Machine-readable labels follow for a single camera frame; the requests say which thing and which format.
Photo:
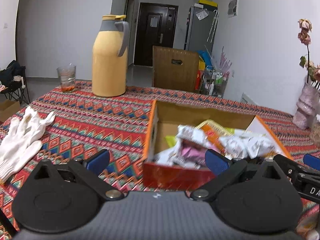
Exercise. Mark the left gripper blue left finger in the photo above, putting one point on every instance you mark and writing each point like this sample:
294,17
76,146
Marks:
98,162

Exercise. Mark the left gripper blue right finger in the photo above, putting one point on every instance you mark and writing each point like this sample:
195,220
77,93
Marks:
216,162

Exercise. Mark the cracker snack packet white orange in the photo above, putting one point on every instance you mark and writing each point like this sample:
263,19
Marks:
247,147

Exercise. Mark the green snack packet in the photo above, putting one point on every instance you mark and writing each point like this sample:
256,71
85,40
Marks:
171,140

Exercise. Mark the pink snack packet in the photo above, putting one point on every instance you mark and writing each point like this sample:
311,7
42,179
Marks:
193,152

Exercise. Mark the patterned red tablecloth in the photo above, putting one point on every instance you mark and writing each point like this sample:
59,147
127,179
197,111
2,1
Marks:
84,124

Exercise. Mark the red cardboard pumpkin box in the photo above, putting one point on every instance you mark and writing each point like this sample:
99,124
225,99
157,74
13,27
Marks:
165,118

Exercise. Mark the pink textured vase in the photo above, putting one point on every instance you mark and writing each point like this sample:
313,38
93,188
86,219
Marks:
306,106

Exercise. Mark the white cotton gloves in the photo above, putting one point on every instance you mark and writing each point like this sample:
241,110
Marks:
22,142

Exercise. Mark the glass cup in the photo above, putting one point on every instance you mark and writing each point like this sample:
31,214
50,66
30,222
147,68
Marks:
66,77

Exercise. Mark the yellow thermos jug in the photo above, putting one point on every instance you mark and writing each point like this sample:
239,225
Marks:
110,56

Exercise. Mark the wooden chair back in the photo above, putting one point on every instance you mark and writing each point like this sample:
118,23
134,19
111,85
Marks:
174,68

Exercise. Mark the black folding chair with clothes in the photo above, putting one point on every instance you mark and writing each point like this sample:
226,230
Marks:
14,83

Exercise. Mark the grey refrigerator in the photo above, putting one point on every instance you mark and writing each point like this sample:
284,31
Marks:
201,27

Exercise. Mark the dark front door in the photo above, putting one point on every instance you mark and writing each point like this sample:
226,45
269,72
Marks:
156,27

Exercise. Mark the dried pink roses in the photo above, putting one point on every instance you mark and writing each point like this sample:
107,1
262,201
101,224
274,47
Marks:
305,29

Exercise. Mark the wire storage rack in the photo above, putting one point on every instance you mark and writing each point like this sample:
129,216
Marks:
213,82

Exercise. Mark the wall electrical panel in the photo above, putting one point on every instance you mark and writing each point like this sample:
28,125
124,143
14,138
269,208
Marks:
232,8

